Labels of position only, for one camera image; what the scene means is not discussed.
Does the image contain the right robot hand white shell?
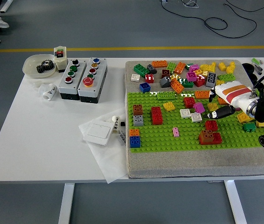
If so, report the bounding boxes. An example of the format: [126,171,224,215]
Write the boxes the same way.
[203,81,260,121]

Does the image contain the grey long brick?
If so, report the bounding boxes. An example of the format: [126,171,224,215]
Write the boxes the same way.
[205,72,217,88]

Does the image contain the magenta square brick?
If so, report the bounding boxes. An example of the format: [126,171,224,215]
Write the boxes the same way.
[193,102,205,114]
[186,71,198,82]

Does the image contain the brown square brick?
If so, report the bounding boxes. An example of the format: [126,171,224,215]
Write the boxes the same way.
[133,104,144,116]
[199,129,215,145]

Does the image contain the green studded baseplate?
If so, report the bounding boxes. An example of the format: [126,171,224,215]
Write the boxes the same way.
[127,90,264,154]

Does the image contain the lime green long brick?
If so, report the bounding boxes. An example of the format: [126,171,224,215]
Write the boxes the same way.
[157,91,177,101]
[217,73,236,82]

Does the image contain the black round pad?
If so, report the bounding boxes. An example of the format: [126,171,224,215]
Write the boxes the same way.
[242,62,256,73]
[248,72,260,83]

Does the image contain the yellow square brick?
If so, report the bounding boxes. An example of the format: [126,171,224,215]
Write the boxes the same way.
[207,102,219,112]
[163,102,176,112]

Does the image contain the red long brick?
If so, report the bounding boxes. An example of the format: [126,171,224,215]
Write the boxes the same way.
[151,106,164,126]
[199,132,223,145]

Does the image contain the grey sloped brick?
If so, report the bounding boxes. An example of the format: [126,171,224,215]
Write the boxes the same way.
[159,76,172,88]

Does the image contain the grey-brown mat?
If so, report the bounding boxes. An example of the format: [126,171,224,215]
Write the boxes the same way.
[124,59,264,180]

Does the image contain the dark grey small brick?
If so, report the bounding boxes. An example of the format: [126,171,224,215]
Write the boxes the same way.
[147,64,158,75]

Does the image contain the blue square brick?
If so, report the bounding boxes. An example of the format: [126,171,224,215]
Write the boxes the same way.
[139,83,151,93]
[129,135,141,148]

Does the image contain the dark green long brick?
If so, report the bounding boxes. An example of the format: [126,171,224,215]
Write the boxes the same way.
[133,64,151,77]

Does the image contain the grey square brick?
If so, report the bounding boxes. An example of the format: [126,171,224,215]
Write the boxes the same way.
[133,115,144,127]

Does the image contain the white table leg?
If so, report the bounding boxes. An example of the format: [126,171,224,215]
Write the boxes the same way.
[57,183,76,224]
[224,180,248,224]

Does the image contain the white tube with writing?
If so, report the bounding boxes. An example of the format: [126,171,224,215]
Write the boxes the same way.
[110,115,121,135]

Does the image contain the grey emergency-stop control box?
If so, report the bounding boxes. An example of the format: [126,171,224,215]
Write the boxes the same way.
[77,57,108,104]

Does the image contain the grey four-button control box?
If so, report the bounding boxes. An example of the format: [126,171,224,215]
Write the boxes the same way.
[58,58,87,100]

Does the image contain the white pipe tee fitting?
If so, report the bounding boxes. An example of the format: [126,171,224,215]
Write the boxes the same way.
[38,83,58,101]

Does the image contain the dark metal gear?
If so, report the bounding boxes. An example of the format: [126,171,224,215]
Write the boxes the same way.
[36,64,50,74]
[41,59,55,72]

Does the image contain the clear plastic piece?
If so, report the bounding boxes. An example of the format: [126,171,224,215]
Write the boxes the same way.
[30,78,46,89]

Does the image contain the white shallow bowl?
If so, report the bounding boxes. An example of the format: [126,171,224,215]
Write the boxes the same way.
[22,54,58,79]

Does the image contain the white desk foot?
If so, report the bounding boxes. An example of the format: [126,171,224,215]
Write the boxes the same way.
[0,0,14,14]

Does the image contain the black floor cable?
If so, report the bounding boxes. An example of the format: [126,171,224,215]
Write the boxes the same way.
[161,0,264,39]

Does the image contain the white floor cable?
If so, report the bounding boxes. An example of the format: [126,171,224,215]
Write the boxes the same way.
[183,0,199,9]

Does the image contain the white wall switch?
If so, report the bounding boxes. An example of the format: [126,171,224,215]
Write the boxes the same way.
[83,122,114,147]

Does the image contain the cream two-button switch box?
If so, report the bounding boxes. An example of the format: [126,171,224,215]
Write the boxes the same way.
[53,46,68,73]

